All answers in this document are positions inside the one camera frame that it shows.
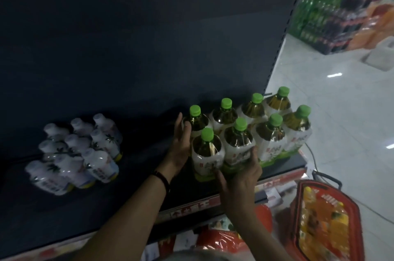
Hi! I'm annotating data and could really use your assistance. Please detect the person's right hand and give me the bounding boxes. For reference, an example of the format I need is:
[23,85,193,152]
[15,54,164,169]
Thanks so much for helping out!
[215,147,263,214]

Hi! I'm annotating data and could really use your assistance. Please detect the person's left hand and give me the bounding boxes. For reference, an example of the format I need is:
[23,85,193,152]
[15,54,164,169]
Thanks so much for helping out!
[155,112,192,183]

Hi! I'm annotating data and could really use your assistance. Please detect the large green tea bottle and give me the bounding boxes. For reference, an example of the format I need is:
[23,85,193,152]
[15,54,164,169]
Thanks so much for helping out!
[184,105,213,140]
[191,127,226,182]

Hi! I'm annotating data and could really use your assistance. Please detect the row of large tea bottles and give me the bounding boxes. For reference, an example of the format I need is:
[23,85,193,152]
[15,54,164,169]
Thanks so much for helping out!
[209,86,313,175]

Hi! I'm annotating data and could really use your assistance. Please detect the cluster of white drink bottles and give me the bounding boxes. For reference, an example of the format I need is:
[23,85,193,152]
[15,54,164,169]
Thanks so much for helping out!
[24,113,124,196]

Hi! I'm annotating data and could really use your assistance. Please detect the pile of yellow juice bottles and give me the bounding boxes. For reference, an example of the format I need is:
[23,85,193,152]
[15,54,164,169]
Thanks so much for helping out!
[300,187,351,261]

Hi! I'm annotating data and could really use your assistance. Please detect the dark grey metal shelf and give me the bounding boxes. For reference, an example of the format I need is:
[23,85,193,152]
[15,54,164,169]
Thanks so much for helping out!
[0,0,312,261]

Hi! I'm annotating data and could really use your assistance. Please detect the person's left forearm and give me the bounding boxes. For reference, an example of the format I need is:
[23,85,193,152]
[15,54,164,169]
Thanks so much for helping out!
[71,174,170,261]

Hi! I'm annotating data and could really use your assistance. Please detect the person's right forearm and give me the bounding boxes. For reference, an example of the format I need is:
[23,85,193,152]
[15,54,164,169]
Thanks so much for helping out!
[227,202,293,261]

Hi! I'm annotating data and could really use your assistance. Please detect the red shelf price strip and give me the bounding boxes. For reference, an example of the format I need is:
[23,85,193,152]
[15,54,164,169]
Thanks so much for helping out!
[0,174,308,261]

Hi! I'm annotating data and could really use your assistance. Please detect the red plastic basket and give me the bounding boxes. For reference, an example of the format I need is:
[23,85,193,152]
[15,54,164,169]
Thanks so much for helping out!
[289,170,365,261]

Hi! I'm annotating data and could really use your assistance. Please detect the red gold-flower packet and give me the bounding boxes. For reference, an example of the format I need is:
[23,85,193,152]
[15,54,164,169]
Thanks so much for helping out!
[157,233,178,261]

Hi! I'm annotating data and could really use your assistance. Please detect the stack of drink bottle packs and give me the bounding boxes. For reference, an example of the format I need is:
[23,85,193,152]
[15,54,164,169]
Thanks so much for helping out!
[288,0,381,55]

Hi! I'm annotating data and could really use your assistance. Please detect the white plastic crate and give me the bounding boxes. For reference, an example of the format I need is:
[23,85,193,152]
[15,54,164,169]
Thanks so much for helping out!
[363,36,394,71]

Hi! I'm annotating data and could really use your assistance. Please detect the stack of orange drink packs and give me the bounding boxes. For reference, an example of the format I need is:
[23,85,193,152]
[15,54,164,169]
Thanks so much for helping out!
[349,2,394,52]

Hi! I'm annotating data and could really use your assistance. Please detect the dark beaded bracelet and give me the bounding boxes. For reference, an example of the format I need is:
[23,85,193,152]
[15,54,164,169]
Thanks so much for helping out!
[151,170,172,195]

